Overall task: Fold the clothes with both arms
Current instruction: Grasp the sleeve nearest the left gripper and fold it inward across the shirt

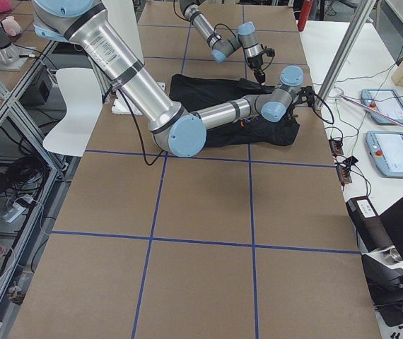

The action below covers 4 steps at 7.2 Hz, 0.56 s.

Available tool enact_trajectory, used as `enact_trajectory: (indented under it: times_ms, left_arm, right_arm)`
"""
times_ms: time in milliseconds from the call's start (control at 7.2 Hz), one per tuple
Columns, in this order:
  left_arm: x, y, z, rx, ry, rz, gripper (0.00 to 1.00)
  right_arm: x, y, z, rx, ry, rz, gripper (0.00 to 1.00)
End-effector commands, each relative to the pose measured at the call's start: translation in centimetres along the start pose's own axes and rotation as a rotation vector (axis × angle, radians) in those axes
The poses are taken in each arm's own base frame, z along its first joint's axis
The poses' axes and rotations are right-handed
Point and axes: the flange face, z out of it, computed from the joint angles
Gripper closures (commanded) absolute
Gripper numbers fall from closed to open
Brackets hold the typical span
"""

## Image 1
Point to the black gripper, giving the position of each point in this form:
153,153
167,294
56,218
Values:
256,63
290,114

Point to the black t-shirt with logo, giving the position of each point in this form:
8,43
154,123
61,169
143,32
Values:
200,93

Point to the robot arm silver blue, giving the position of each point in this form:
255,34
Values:
174,129
223,42

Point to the long reacher grabber stick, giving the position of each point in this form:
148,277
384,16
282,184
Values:
375,115

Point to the red cylinder bottle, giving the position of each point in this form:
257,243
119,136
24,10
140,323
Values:
304,14

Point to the upper teach pendant tablet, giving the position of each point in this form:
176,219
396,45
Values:
386,101

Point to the teach pendant tablet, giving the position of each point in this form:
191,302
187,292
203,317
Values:
386,151
386,101

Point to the lower teach pendant tablet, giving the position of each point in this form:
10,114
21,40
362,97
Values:
386,151

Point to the black box with label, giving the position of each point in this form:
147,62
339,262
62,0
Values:
370,233

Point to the white power strip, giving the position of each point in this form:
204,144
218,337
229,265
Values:
18,207

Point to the aluminium frame post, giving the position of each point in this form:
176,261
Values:
355,26

